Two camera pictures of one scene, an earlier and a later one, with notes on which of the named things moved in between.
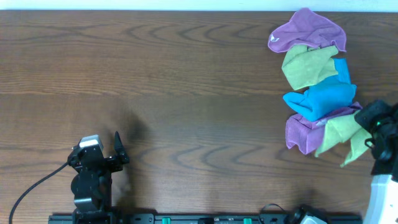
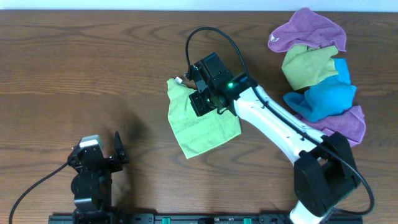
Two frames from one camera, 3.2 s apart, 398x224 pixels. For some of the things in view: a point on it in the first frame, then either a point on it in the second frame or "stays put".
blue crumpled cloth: (330, 94) stays put
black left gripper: (117, 163) stays put
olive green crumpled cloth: (304, 67) stays put
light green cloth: (339, 130) -> (195, 134)
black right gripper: (377, 107) -> (199, 109)
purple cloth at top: (308, 26) stays put
